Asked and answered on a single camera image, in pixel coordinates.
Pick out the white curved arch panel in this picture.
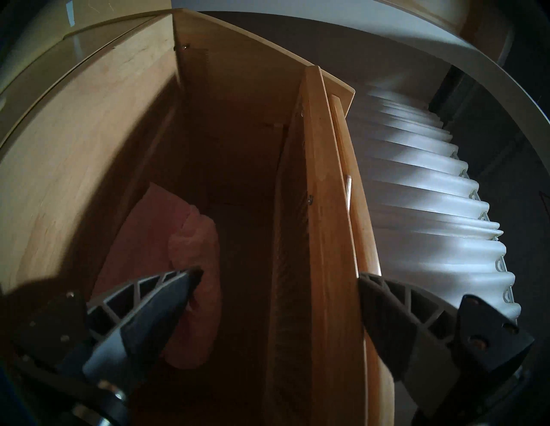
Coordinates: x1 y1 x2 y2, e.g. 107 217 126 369
172 0 550 172

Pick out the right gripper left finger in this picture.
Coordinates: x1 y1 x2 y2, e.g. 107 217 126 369
9 266 203 387

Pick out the wooden cabinet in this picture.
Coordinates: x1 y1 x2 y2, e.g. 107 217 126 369
0 9 395 426

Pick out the pink towel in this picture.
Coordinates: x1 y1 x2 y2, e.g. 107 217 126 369
92 183 222 370

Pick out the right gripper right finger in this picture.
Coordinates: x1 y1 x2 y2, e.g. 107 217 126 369
359 273 535 418

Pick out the grey pleated curtain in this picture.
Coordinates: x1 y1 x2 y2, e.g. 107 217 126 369
348 82 523 408

